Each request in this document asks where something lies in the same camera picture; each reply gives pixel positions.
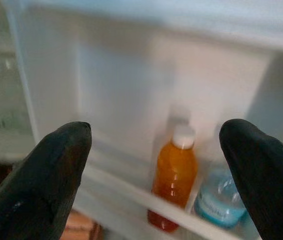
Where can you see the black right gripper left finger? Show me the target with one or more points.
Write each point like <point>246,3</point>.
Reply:
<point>31,190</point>

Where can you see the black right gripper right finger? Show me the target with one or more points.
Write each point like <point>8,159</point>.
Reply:
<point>269,180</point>

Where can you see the orange drink bottle white cap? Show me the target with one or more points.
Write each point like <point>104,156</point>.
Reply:
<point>174,170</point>

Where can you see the white fridge door shelf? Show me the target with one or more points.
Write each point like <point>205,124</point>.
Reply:
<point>136,195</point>

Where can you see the white fridge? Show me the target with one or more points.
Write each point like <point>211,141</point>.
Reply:
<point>121,75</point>

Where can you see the blue label water bottle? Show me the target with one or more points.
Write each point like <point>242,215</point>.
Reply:
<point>216,200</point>

